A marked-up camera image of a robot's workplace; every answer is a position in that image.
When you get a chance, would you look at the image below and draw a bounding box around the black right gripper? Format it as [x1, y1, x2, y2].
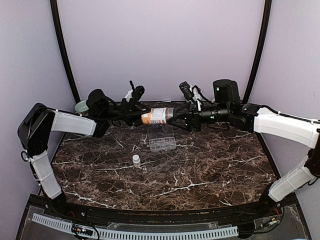
[169, 100, 232, 132]

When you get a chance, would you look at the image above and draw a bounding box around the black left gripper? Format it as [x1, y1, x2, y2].
[101, 98, 156, 127]

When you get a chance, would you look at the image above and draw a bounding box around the orange pill bottle grey cap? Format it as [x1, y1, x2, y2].
[141, 107, 174, 125]

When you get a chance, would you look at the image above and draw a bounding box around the clear plastic pill organizer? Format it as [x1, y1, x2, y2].
[147, 125, 177, 152]

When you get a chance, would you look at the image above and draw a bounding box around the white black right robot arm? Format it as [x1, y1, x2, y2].
[168, 79, 320, 217]

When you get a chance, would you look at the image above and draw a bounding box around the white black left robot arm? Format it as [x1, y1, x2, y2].
[17, 85, 145, 218]

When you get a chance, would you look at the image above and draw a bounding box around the pale green ceramic bowl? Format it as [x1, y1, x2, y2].
[74, 100, 89, 116]

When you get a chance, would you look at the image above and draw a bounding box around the small white pill bottle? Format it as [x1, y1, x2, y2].
[132, 154, 141, 168]

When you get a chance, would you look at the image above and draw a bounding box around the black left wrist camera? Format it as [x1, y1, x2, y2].
[129, 80, 145, 101]

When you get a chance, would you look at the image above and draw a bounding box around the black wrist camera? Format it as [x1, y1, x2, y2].
[179, 81, 194, 101]
[129, 80, 145, 101]

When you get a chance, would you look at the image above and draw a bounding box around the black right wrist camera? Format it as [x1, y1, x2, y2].
[179, 81, 194, 101]

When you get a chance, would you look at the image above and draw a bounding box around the black right corner post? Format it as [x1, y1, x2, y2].
[242, 0, 272, 104]

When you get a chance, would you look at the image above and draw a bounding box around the black corner post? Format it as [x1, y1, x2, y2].
[242, 0, 272, 104]
[49, 0, 81, 103]

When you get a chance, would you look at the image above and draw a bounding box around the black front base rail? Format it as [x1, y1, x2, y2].
[24, 193, 298, 226]

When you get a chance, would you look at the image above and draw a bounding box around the white slotted cable duct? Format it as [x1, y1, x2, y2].
[31, 213, 239, 240]

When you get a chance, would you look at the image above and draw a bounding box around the black left corner post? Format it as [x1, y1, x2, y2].
[49, 0, 81, 103]

